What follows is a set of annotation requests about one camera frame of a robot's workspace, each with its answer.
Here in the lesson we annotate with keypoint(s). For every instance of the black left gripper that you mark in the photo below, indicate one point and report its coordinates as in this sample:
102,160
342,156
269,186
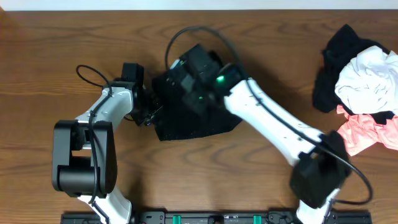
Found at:
148,111

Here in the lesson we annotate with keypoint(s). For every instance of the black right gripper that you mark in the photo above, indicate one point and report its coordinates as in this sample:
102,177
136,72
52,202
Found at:
179,74

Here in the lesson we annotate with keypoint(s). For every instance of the black velvet skirt with buttons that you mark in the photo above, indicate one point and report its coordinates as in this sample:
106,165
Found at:
176,121

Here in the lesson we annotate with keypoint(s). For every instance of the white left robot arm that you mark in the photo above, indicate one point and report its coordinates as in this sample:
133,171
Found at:
84,164

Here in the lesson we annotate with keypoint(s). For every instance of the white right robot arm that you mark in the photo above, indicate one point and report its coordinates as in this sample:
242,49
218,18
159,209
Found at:
320,161

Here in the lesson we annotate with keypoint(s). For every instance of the dark green garment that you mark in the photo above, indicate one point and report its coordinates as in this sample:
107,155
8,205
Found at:
340,49

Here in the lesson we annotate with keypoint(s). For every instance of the white garment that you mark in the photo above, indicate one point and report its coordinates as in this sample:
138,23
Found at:
368,83

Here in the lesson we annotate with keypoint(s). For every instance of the pink garment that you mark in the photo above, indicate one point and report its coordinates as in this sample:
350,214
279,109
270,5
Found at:
360,131

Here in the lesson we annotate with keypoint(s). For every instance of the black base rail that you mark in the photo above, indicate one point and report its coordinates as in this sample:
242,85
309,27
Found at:
275,217

